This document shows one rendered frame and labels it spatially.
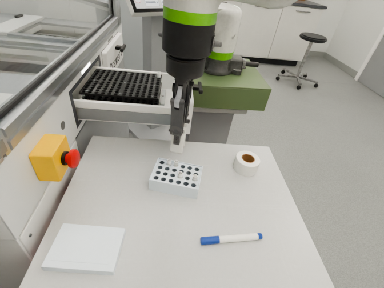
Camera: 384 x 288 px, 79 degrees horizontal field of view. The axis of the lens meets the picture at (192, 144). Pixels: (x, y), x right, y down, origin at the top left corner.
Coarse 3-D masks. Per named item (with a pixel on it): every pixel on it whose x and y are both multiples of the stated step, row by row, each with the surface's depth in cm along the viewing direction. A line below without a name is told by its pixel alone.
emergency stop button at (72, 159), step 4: (72, 152) 47; (76, 152) 48; (68, 156) 47; (72, 156) 47; (76, 156) 48; (68, 160) 47; (72, 160) 47; (76, 160) 48; (68, 164) 47; (72, 164) 47; (76, 164) 48
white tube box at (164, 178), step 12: (156, 168) 60; (168, 168) 61; (180, 168) 61; (192, 168) 62; (156, 180) 57; (168, 180) 58; (180, 180) 58; (192, 180) 59; (168, 192) 58; (180, 192) 58; (192, 192) 57
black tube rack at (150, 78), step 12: (96, 72) 77; (108, 72) 78; (120, 72) 80; (132, 72) 80; (96, 84) 71; (108, 84) 72; (120, 84) 73; (132, 84) 73; (144, 84) 74; (84, 96) 70; (96, 96) 70; (108, 96) 66; (120, 96) 67; (132, 96) 67; (144, 96) 68
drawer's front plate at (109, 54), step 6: (120, 36) 104; (114, 42) 94; (120, 42) 104; (108, 48) 88; (114, 48) 95; (102, 54) 84; (108, 54) 86; (114, 54) 96; (120, 54) 106; (102, 60) 85; (108, 60) 87; (120, 60) 106; (108, 66) 87
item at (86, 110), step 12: (144, 72) 83; (156, 72) 84; (84, 84) 78; (168, 84) 86; (168, 96) 83; (84, 108) 64; (96, 108) 64; (108, 108) 65; (120, 108) 65; (132, 108) 65; (144, 108) 65; (156, 108) 65; (168, 108) 65; (96, 120) 67; (108, 120) 67; (120, 120) 67; (132, 120) 67; (144, 120) 67; (156, 120) 67; (168, 120) 68
